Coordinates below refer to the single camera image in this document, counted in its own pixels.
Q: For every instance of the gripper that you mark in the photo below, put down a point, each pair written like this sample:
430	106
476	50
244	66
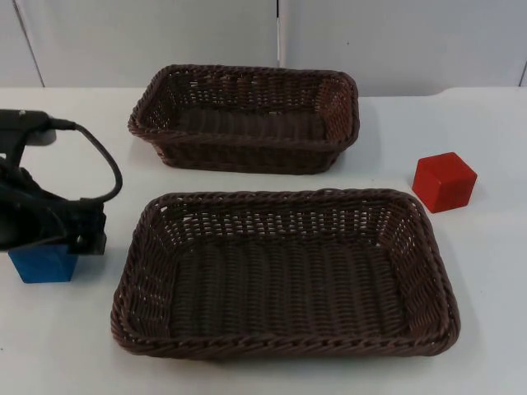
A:
33	218

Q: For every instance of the deep dark brown wicker basket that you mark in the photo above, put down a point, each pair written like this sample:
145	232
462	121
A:
247	123

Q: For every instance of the shallow dark brown wicker basket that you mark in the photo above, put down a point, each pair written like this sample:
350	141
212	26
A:
288	284

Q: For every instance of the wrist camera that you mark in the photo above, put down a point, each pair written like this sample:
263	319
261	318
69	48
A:
22	121

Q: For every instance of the blue cube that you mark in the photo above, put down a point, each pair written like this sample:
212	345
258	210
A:
45	265

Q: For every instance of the red cube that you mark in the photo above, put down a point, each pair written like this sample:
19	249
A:
442	183

